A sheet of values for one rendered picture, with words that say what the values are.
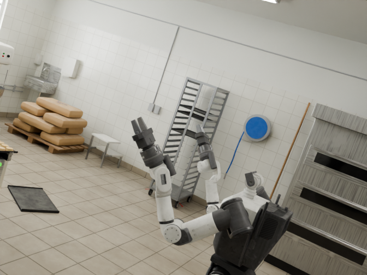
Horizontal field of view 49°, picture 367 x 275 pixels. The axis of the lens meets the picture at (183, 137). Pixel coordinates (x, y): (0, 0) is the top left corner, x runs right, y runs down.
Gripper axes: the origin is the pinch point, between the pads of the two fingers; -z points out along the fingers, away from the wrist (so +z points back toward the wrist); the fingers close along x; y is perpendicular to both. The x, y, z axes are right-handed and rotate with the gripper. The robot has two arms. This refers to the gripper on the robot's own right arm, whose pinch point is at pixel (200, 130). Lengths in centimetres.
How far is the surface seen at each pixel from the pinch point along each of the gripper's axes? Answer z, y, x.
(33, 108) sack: -245, 346, -239
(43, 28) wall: -433, 344, -277
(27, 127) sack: -220, 365, -243
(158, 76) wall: -258, 152, -320
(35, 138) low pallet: -195, 352, -246
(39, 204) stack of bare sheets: -34, 232, -114
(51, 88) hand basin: -319, 360, -305
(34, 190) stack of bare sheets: -61, 255, -133
